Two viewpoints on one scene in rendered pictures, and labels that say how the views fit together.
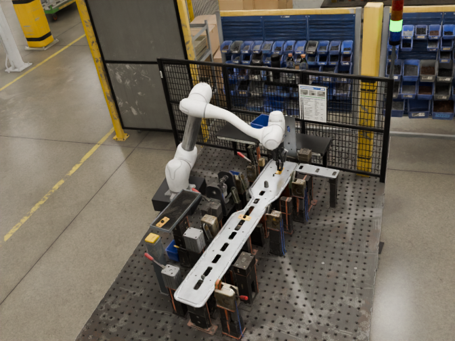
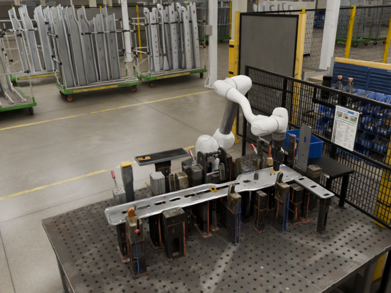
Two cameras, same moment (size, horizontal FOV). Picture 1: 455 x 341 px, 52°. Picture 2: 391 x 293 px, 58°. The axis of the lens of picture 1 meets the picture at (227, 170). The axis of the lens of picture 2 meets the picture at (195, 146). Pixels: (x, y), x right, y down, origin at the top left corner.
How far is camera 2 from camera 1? 1.39 m
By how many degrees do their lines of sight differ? 31
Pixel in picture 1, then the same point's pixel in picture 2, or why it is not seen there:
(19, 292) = (94, 197)
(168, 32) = (285, 64)
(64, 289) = not seen: hidden behind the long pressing
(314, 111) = (344, 136)
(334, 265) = (269, 275)
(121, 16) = (258, 46)
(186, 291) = (116, 210)
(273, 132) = (263, 120)
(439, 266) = not seen: outside the picture
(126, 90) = not seen: hidden behind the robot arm
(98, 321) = (76, 213)
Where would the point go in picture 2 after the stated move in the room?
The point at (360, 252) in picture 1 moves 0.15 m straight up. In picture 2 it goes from (306, 279) to (309, 258)
